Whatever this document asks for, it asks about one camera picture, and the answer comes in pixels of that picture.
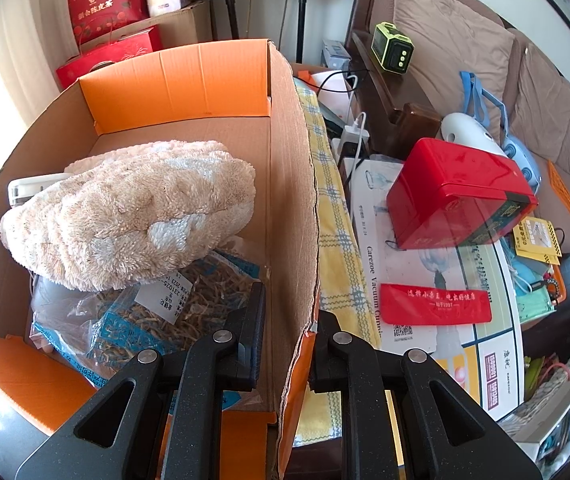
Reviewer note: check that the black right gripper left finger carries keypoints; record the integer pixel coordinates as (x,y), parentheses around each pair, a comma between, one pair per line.
(160,416)

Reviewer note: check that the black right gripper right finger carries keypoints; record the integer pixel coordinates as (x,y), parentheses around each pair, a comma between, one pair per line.
(406,417)

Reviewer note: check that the dried herbs plastic bag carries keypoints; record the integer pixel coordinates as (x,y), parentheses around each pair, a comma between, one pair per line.
(97,333)

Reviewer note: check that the beige plush pillow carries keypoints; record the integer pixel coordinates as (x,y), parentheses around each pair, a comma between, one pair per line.
(132,215)

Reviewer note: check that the orange cardboard box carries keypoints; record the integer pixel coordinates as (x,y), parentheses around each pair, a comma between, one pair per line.
(240,93)

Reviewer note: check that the yellow plaid tablecloth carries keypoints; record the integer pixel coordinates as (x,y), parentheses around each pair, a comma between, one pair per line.
(343,289)

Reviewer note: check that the flat red pouch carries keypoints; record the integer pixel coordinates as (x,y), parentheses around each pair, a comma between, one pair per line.
(429,306)

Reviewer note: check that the large white printed box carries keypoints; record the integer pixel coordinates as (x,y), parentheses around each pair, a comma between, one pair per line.
(485,359)

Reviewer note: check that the tall red gift bag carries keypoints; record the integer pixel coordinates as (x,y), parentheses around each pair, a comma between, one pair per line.
(93,18)

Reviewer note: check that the red tea tin box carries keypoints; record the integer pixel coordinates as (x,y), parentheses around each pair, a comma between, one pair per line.
(450,195)

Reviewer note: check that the red chocolate gift box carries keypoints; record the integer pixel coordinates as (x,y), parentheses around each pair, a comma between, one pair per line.
(144,42)

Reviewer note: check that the yellow booklet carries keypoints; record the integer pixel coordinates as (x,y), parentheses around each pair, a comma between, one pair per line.
(535,239)

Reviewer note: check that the brown cardboard box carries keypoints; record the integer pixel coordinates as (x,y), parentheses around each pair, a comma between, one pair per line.
(185,26)

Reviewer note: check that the white massager device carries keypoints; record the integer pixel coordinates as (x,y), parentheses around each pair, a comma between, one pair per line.
(463,129)

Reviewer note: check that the green black cube device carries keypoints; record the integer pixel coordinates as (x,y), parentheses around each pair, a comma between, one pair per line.
(391,48)

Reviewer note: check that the brown sofa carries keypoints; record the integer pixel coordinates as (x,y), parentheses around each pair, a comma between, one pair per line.
(454,35)

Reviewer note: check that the blue strap bag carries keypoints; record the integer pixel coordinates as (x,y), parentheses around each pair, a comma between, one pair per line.
(475,97)

